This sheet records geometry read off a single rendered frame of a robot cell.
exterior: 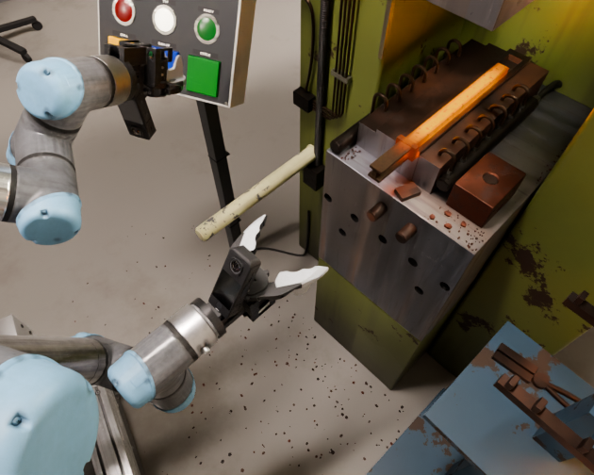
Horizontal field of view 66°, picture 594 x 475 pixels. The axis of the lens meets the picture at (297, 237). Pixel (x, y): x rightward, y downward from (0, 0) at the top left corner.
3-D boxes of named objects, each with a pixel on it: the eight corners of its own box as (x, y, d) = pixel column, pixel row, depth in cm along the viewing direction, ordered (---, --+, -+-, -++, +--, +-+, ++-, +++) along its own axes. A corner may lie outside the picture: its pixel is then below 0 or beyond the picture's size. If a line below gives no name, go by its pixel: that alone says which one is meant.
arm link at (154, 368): (115, 381, 70) (94, 363, 63) (173, 333, 74) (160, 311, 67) (144, 419, 67) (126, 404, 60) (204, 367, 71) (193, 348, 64)
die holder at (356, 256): (420, 342, 122) (474, 254, 85) (318, 255, 137) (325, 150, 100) (528, 222, 144) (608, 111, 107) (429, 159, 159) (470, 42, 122)
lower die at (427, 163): (430, 194, 93) (440, 165, 86) (355, 144, 101) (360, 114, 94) (534, 98, 109) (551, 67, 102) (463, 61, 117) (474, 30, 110)
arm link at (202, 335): (161, 312, 67) (195, 350, 64) (187, 292, 69) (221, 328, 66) (173, 332, 74) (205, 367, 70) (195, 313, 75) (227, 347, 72)
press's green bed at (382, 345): (390, 390, 161) (420, 342, 122) (313, 319, 176) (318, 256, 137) (478, 290, 183) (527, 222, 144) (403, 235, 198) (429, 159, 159)
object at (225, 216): (206, 246, 124) (204, 236, 120) (195, 235, 126) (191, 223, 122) (319, 162, 141) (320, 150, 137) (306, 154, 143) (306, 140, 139)
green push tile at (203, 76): (216, 97, 99) (219, 61, 96) (185, 90, 101) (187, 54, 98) (219, 96, 101) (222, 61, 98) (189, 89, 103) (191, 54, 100)
